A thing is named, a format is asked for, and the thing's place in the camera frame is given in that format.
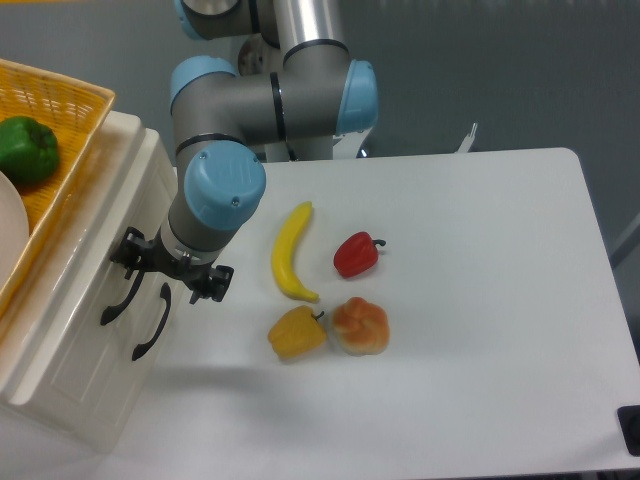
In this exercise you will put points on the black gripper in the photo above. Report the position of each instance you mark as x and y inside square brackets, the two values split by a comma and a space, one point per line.
[135, 254]

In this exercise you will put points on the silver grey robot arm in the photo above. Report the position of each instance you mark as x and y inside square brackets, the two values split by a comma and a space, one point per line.
[313, 90]

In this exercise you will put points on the white drawer cabinet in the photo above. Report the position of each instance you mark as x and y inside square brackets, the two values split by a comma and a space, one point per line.
[33, 309]

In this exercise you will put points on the yellow banana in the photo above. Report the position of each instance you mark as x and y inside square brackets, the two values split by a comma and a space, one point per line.
[283, 254]

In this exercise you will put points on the yellow bell pepper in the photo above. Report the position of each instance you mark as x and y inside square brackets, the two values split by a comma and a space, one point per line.
[296, 333]

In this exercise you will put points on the white plate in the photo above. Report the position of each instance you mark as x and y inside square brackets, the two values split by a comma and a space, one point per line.
[14, 228]

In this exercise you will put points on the red bell pepper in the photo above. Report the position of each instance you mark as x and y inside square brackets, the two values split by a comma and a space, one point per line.
[357, 254]

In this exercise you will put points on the green bell pepper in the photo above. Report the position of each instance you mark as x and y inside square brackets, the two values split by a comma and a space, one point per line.
[29, 150]

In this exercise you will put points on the yellow wicker basket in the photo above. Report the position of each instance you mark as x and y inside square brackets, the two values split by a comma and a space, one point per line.
[52, 121]

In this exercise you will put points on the orange bread roll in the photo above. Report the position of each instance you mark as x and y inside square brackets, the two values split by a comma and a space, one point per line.
[361, 327]

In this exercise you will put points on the black corner device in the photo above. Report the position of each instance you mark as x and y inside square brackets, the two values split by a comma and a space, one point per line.
[629, 420]

